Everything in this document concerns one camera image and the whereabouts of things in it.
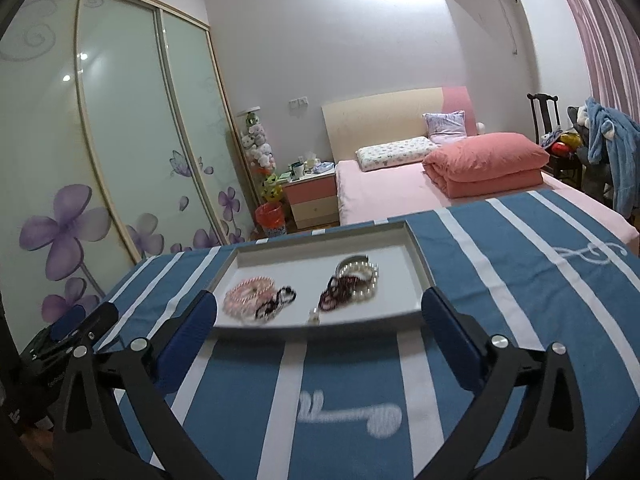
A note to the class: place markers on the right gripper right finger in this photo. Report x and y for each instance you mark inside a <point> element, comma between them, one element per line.
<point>547,439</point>

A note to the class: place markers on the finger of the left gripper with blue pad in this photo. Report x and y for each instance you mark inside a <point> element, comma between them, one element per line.
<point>67,323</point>

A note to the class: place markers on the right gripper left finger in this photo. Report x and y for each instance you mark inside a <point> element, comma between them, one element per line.
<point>112,420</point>

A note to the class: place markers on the wide silver cuff bangle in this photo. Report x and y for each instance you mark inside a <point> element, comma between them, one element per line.
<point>342,266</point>

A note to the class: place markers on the grey jewelry tray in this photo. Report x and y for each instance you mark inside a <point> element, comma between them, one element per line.
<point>307,261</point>

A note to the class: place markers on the sliding wardrobe with flowers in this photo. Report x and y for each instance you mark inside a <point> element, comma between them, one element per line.
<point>117,145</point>

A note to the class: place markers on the blue white striped cloth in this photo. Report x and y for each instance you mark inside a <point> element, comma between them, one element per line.
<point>530,266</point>

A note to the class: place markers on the red waste bin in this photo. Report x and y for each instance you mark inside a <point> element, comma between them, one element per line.
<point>271,219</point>

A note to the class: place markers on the plush toy stand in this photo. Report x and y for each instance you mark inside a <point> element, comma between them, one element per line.
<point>259,158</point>

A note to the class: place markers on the pink beige nightstand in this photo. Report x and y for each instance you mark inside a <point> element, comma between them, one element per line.
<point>313,200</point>

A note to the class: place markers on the dark wooden chair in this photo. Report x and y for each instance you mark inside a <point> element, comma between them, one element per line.
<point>563,163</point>

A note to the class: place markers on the folded salmon quilt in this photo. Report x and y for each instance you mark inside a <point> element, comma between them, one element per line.
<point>488,164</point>

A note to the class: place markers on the bed with pink sheet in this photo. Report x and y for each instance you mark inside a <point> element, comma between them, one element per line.
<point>393,192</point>

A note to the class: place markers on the blue bathrobe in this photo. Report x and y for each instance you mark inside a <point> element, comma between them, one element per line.
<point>617,134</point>

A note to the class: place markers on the lilac cushion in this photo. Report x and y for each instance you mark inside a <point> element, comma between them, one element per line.
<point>445,128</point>

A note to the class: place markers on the white patterned pillow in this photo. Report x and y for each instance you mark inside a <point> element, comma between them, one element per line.
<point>394,154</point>

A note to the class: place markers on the pink curtain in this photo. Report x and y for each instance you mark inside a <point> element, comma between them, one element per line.
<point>611,49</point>

